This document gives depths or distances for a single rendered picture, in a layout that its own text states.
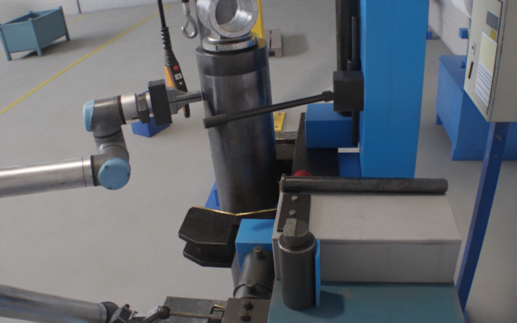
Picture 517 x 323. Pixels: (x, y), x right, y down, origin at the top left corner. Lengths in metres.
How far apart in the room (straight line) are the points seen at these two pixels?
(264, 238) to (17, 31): 8.37
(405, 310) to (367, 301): 0.08
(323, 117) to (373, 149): 0.26
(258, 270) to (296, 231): 0.32
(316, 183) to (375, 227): 0.18
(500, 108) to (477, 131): 2.05
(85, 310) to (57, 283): 1.50
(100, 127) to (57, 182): 0.21
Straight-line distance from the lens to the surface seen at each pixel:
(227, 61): 1.22
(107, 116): 1.32
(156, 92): 1.31
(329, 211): 1.01
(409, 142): 1.30
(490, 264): 2.76
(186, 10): 2.20
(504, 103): 1.52
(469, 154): 3.70
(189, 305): 2.27
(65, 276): 2.94
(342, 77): 1.22
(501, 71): 1.48
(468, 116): 3.49
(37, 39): 9.06
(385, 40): 1.18
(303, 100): 1.17
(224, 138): 1.32
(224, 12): 2.60
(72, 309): 1.39
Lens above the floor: 1.80
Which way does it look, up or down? 30 degrees down
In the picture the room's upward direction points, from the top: 6 degrees counter-clockwise
